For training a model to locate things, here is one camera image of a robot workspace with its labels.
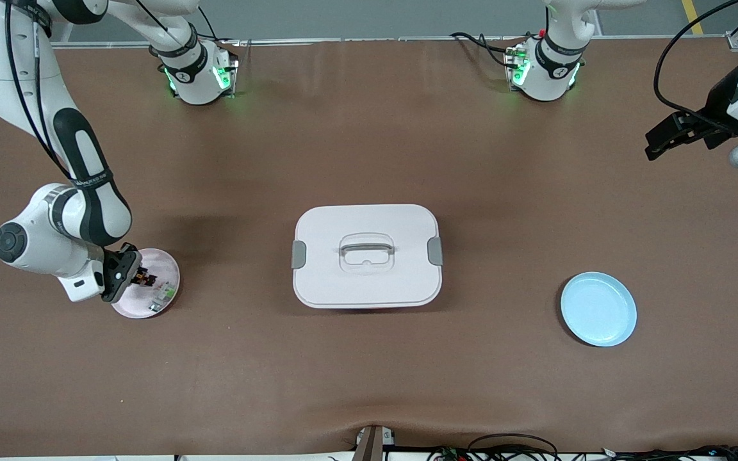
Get pink round plate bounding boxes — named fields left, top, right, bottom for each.
left=111, top=248, right=181, bottom=319

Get blue round plate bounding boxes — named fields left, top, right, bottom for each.
left=560, top=271, right=638, bottom=348

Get white lidded storage box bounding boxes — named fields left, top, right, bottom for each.
left=291, top=204, right=444, bottom=310

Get brown table mat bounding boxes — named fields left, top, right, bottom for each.
left=0, top=37, right=738, bottom=457

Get green white switch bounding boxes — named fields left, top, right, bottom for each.
left=148, top=282, right=178, bottom=314

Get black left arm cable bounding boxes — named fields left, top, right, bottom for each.
left=653, top=0, right=738, bottom=120

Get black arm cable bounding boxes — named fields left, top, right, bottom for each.
left=3, top=0, right=76, bottom=184
left=653, top=0, right=738, bottom=120

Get black left base cables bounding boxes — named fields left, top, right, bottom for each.
left=450, top=31, right=518, bottom=69

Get black right base cable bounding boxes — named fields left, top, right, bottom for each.
left=195, top=19, right=242, bottom=45

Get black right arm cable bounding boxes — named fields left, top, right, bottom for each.
left=3, top=0, right=76, bottom=184

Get brown metal table bracket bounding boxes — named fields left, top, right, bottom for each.
left=353, top=425, right=397, bottom=461

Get silver table edge rail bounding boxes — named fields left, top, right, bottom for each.
left=52, top=35, right=735, bottom=49

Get black looped floor cable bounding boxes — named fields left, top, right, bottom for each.
left=468, top=433, right=559, bottom=461

